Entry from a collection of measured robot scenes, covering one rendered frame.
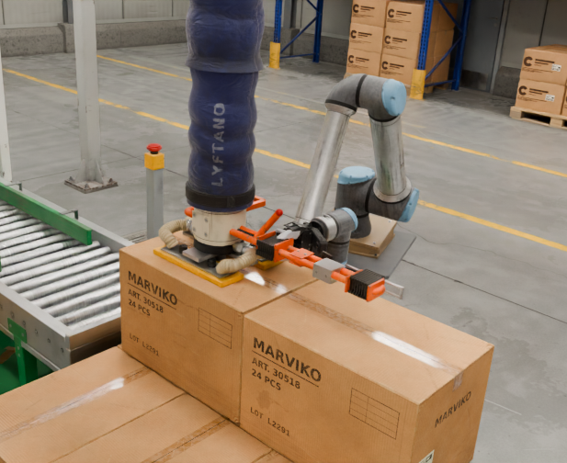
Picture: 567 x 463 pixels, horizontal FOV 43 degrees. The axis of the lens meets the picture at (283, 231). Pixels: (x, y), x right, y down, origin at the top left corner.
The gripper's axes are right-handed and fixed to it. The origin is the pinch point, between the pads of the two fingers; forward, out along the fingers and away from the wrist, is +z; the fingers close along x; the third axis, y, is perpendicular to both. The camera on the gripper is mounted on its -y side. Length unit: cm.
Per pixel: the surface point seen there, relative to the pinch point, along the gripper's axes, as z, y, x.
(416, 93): -700, 392, -104
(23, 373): 35, 105, -81
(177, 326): 21.1, 24.0, -29.8
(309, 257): -1.1, -10.6, 0.4
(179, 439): 38, 3, -54
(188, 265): 14.3, 26.7, -10.8
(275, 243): 1.6, 1.0, 1.8
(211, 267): 10.7, 19.6, -10.3
